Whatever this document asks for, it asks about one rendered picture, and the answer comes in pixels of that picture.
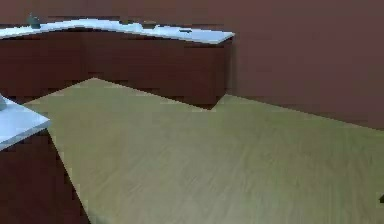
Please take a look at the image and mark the dark red kitchen counter cabinet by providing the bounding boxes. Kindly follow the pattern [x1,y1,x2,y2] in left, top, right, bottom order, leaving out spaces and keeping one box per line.
[0,17,236,111]

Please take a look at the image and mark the dark red island cabinet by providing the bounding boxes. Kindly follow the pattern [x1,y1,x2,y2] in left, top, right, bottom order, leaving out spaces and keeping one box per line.
[0,96,92,224]

